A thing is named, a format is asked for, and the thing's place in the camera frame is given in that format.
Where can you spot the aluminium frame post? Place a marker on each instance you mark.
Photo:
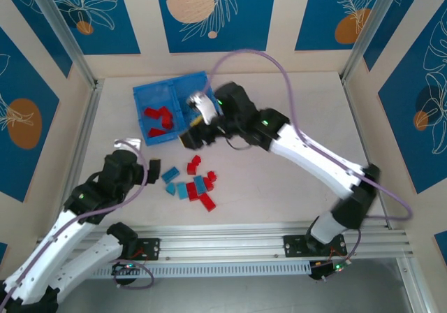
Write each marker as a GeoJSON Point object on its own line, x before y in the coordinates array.
{"type": "Point", "coordinates": [413, 285]}
{"type": "Point", "coordinates": [66, 33]}
{"type": "Point", "coordinates": [371, 30]}

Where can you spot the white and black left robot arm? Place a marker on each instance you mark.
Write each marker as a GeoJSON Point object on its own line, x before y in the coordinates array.
{"type": "Point", "coordinates": [91, 260]}

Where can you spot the aluminium table side rail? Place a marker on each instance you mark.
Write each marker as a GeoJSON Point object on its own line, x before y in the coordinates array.
{"type": "Point", "coordinates": [355, 117]}
{"type": "Point", "coordinates": [84, 135]}

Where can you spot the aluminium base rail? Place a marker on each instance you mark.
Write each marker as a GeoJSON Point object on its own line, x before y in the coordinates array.
{"type": "Point", "coordinates": [223, 238]}

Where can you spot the blue floral wall panel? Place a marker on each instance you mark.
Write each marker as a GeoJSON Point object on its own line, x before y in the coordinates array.
{"type": "Point", "coordinates": [115, 30]}
{"type": "Point", "coordinates": [412, 135]}
{"type": "Point", "coordinates": [42, 28]}
{"type": "Point", "coordinates": [394, 16]}
{"type": "Point", "coordinates": [314, 19]}
{"type": "Point", "coordinates": [21, 82]}
{"type": "Point", "coordinates": [244, 30]}

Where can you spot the blue two-compartment plastic bin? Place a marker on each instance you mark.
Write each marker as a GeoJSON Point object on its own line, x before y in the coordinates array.
{"type": "Point", "coordinates": [153, 96]}

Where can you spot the blue quarter-round lego piece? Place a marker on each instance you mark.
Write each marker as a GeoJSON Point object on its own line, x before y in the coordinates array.
{"type": "Point", "coordinates": [170, 189]}

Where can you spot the blue lego brick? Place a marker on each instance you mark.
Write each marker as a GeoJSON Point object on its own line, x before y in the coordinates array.
{"type": "Point", "coordinates": [199, 183]}
{"type": "Point", "coordinates": [170, 175]}
{"type": "Point", "coordinates": [182, 190]}

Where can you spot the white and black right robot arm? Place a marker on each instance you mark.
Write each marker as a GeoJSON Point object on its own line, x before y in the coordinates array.
{"type": "Point", "coordinates": [314, 156]}

